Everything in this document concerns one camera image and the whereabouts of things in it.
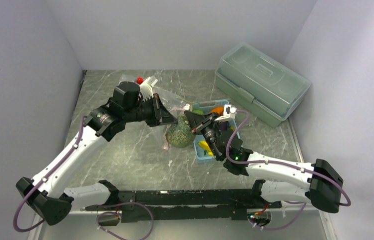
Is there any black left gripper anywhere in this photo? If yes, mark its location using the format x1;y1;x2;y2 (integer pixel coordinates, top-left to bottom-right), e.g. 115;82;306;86
124;93;178;128

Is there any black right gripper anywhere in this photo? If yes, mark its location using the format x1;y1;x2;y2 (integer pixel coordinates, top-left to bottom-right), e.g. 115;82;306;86
185;110;223;160

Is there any orange mango fruit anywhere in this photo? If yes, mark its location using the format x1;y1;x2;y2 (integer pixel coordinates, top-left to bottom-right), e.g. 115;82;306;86
209;106;224;116

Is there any clear zip top bag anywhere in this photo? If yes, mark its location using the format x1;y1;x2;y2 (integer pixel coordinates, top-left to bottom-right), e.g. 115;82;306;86
144;76;191;150

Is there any netted green melon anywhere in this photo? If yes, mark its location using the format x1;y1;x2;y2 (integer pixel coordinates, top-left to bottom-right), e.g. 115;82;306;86
165;115;195;148

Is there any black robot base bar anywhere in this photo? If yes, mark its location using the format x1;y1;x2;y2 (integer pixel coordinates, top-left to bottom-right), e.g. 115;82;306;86
85;189;282;223

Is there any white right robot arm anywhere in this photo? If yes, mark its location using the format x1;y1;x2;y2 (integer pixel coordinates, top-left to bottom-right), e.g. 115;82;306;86
184;105;351;214

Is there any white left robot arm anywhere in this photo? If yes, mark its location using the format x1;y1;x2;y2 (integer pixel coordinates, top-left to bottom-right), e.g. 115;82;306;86
16;81;177;226

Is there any green custard apple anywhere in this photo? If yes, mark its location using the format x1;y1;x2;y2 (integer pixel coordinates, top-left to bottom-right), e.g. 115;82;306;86
193;109;204;115

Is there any purple eggplant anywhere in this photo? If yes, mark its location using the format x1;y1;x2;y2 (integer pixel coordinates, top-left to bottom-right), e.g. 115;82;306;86
218;121;229;131

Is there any light blue plastic basket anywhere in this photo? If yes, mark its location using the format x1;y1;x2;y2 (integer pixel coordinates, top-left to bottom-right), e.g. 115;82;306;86
190;99;237;163

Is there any green storage box, clear lid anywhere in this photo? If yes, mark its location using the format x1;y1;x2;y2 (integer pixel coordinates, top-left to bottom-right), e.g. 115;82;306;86
215;43;311;128

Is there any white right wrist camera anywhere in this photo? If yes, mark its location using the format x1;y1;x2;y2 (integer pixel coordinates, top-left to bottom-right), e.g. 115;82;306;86
215;104;237;122

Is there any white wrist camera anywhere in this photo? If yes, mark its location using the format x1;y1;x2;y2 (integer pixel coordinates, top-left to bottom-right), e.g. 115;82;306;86
215;104;237;122
136;76;158;102

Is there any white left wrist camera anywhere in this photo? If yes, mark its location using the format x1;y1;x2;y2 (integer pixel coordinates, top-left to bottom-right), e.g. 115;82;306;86
136;76;158;102

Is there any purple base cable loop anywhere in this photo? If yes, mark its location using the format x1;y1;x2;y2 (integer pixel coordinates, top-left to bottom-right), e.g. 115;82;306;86
96;200;155;240

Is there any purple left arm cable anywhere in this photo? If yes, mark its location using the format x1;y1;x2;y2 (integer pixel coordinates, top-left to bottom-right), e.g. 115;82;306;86
13;115;86;233

